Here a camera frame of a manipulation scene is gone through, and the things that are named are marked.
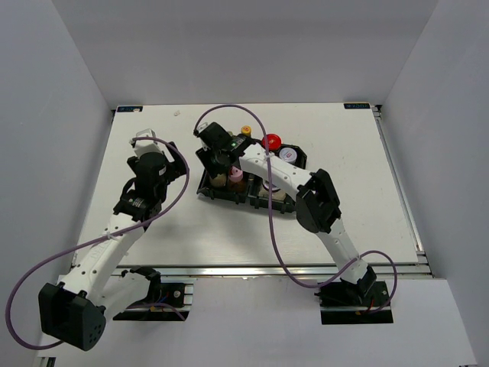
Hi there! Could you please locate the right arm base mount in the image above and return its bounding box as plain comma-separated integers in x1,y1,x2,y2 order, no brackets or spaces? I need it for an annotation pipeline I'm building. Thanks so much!
314,281,393,326

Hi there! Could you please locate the small jar silver lid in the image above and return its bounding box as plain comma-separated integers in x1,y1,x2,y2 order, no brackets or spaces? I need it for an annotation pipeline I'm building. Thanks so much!
279,147,298,165

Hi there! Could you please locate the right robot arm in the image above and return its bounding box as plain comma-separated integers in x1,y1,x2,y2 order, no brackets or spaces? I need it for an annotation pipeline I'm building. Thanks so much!
193,122,377,305

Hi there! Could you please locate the pink cap spice shaker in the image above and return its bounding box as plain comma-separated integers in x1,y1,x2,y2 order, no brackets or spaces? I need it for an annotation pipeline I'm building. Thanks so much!
228,166,247,193

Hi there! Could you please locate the blue table sticker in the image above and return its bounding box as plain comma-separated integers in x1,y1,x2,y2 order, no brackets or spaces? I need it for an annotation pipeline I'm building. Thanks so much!
343,102,371,109
116,106,143,113

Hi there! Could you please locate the black four-compartment tray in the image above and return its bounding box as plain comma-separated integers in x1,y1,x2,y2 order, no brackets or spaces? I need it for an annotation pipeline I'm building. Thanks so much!
196,144,307,214

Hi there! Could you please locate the right blue table sticker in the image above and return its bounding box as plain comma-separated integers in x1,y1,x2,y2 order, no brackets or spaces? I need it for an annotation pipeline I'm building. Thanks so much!
343,102,371,109

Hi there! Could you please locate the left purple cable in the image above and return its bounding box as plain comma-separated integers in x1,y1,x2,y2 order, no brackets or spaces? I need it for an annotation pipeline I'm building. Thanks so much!
5,138,191,351

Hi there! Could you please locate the clear glass jar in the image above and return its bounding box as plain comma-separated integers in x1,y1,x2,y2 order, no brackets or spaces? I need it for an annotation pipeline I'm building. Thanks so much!
259,181,287,202

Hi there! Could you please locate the left blue table sticker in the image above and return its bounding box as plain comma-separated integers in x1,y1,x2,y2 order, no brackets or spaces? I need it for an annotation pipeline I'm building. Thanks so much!
116,106,143,113

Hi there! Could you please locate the yellow cap spice shaker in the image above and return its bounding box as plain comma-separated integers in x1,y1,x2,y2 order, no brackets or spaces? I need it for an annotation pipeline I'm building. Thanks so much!
209,174,228,189

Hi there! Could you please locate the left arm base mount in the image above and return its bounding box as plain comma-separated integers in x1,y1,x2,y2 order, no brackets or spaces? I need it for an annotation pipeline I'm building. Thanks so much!
112,266,193,322

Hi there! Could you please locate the dark sauce jar red lid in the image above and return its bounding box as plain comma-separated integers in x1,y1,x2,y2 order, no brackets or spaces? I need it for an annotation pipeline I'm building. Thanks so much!
261,133,282,151

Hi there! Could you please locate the aluminium table edge rail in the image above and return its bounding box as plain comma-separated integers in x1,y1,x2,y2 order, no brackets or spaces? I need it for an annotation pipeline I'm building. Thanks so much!
110,262,432,279

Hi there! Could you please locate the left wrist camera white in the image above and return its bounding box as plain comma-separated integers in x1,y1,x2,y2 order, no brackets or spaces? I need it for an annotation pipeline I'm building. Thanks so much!
130,128,161,158

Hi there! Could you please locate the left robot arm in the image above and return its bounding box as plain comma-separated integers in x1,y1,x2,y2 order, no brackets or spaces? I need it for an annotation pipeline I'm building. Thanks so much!
38,140,188,351

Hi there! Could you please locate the red sauce bottle yellow cap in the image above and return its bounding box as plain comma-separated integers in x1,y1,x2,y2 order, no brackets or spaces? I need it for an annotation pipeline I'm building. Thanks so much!
241,125,252,138

